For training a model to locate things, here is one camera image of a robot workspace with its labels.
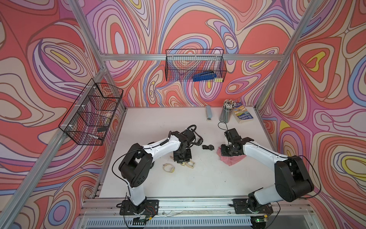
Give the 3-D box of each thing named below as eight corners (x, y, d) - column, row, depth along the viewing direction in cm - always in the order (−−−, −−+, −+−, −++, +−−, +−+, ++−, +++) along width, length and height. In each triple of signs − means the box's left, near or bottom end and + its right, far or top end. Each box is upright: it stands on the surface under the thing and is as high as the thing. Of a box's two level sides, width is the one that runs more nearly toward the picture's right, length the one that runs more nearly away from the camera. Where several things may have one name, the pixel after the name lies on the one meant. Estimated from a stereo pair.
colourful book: (238, 124, 111) (239, 121, 109) (227, 107, 123) (228, 104, 121) (252, 120, 114) (254, 117, 111) (239, 104, 126) (241, 101, 123)
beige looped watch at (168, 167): (162, 172, 88) (162, 171, 85) (163, 165, 91) (163, 163, 88) (174, 172, 88) (174, 171, 85) (174, 165, 91) (174, 163, 88)
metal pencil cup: (218, 120, 112) (222, 104, 98) (221, 114, 116) (226, 97, 103) (226, 124, 110) (232, 107, 96) (229, 117, 114) (235, 101, 100)
